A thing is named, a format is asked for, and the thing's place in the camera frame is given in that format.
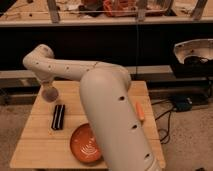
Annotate orange tool on shelf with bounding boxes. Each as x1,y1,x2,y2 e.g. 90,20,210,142
103,0,137,17

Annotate black striped box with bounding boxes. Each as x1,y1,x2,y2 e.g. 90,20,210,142
51,105,65,130

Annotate wooden table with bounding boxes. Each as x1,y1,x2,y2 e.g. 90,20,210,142
10,81,166,171

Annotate orange ceramic bowl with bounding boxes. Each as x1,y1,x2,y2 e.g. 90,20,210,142
70,123,102,163

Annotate white round machine housing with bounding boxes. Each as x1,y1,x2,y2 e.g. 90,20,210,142
173,39,213,64

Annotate orange carrot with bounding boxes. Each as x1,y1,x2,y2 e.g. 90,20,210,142
136,102,145,121

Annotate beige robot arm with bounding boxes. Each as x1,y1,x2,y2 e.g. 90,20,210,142
23,44,162,171

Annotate black floor cables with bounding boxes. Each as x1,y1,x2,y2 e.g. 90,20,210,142
151,94,191,145

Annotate wooden background shelf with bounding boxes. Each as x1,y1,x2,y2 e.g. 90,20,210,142
0,0,213,27

